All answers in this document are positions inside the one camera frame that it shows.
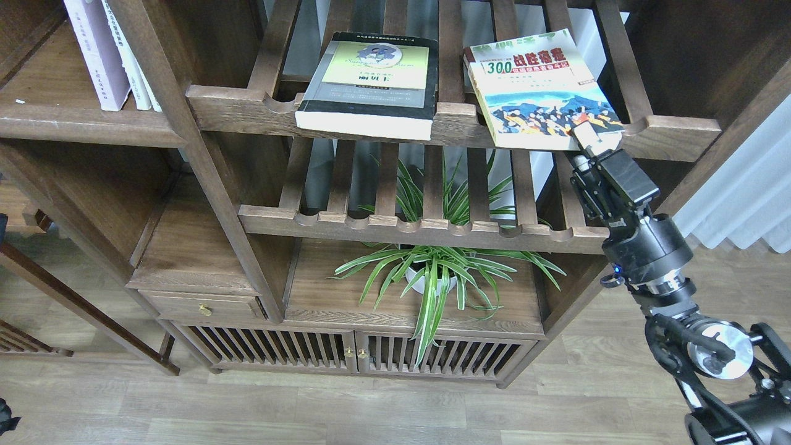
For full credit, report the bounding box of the green spider plant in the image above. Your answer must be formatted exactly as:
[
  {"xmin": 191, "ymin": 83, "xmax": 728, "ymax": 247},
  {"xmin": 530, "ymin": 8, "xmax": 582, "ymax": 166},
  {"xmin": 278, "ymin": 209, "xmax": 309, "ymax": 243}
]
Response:
[{"xmin": 328, "ymin": 161, "xmax": 566, "ymax": 360}]

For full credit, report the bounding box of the white book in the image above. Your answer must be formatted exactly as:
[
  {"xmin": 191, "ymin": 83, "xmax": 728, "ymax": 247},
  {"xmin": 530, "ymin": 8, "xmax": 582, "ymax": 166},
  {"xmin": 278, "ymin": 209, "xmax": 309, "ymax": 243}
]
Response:
[
  {"xmin": 135, "ymin": 58, "xmax": 162, "ymax": 113},
  {"xmin": 102, "ymin": 1, "xmax": 153, "ymax": 111}
]

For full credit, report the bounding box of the colourful 300 paperback book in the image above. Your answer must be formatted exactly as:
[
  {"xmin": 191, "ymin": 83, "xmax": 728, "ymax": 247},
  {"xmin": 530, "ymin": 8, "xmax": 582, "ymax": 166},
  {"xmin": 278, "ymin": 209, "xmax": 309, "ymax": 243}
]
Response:
[{"xmin": 464, "ymin": 28, "xmax": 624, "ymax": 150}]

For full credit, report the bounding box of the pale purple book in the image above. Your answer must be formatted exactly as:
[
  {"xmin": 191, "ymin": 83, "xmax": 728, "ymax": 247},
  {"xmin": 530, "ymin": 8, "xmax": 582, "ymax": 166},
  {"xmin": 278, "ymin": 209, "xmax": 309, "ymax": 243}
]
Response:
[{"xmin": 64, "ymin": 1, "xmax": 131, "ymax": 112}]

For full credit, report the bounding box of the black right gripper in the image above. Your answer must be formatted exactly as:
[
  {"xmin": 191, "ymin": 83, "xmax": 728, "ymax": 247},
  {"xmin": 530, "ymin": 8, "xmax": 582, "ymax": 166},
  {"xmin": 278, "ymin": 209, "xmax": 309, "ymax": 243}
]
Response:
[{"xmin": 569, "ymin": 121, "xmax": 693, "ymax": 291}]

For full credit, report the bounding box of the black and yellow book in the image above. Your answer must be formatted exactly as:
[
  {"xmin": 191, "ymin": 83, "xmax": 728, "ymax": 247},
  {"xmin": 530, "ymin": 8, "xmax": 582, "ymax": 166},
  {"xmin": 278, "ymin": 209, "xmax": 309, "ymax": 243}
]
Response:
[{"xmin": 295, "ymin": 33, "xmax": 439, "ymax": 141}]

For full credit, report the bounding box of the white plant pot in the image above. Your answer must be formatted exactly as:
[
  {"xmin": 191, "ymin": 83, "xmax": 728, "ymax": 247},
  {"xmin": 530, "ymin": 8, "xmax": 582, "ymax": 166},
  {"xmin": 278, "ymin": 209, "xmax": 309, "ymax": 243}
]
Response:
[{"xmin": 405, "ymin": 263, "xmax": 457, "ymax": 295}]

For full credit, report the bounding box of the white curtain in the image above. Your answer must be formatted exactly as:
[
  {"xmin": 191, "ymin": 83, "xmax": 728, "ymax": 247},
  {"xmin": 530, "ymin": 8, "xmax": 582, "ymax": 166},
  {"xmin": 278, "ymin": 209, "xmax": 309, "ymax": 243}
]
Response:
[{"xmin": 673, "ymin": 98, "xmax": 790, "ymax": 253}]

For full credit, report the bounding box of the white book left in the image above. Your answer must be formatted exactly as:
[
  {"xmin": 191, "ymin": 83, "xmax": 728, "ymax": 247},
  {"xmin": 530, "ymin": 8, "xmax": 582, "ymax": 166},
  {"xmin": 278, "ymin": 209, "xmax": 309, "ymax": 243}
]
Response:
[{"xmin": 102, "ymin": 1, "xmax": 153, "ymax": 111}]

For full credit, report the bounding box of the dark wooden bookshelf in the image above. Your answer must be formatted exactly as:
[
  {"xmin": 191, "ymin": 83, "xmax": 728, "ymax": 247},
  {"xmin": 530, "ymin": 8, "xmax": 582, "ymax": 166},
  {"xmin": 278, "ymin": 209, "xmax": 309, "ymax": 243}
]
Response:
[{"xmin": 2, "ymin": 1, "xmax": 789, "ymax": 388}]

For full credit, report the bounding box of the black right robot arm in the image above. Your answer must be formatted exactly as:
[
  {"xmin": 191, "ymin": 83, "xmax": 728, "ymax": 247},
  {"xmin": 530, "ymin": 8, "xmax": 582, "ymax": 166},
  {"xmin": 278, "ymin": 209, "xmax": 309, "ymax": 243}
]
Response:
[{"xmin": 570, "ymin": 121, "xmax": 790, "ymax": 444}]

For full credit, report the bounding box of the white book right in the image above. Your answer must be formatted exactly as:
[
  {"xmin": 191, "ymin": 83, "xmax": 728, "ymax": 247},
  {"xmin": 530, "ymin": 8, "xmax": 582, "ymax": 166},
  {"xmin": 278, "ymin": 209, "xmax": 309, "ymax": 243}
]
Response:
[{"xmin": 135, "ymin": 58, "xmax": 162, "ymax": 113}]

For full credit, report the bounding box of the brass drawer knob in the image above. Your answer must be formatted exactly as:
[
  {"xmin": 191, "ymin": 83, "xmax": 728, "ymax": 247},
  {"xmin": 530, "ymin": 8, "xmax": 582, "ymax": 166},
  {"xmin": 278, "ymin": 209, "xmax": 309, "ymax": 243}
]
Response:
[{"xmin": 198, "ymin": 303, "xmax": 213, "ymax": 316}]

